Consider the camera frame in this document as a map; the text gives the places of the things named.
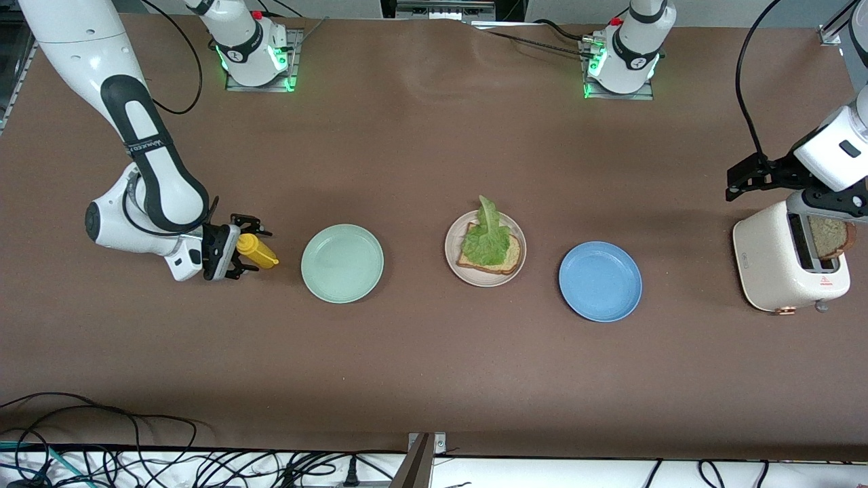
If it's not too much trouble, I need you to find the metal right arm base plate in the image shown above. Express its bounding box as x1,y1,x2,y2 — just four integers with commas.
224,27,302,94

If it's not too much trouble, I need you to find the looped black cable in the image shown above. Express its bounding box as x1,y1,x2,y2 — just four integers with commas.
698,460,770,488

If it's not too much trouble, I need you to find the black base cable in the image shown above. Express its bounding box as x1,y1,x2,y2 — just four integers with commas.
475,19,597,60

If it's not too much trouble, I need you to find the dark side cabinet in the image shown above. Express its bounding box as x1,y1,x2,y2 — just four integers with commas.
0,7,38,136

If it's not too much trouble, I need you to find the black cable tangle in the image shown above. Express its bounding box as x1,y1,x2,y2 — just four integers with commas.
0,392,408,488

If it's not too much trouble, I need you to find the brown bread slice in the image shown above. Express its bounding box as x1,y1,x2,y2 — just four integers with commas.
456,221,523,276
809,216,857,262

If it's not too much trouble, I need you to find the green lettuce leaf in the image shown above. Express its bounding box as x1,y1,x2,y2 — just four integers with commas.
461,195,513,267

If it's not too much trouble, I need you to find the teal cable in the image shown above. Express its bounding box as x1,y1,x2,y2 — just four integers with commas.
0,441,92,488

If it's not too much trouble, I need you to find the grey metal bracket post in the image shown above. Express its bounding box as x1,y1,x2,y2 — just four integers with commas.
390,432,448,488

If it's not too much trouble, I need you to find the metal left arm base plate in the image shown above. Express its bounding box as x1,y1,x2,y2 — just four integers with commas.
582,37,655,101

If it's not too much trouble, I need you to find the cream white toaster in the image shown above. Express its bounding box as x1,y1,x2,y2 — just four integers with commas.
732,201,852,314

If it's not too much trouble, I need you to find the mint green plate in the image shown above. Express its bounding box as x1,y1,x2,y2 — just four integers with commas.
300,224,385,304

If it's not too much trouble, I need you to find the blue plate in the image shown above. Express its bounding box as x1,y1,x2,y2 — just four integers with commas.
558,241,644,323

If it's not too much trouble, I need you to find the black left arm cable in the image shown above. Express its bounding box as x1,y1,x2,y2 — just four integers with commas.
736,0,782,162

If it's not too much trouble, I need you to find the yellow mustard squeeze bottle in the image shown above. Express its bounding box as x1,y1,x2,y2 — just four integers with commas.
236,234,279,270

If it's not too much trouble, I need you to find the beige plate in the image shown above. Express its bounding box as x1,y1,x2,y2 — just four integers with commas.
444,209,528,288

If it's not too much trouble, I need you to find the black metal equipment frame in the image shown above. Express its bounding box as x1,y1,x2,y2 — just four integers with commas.
380,0,526,24

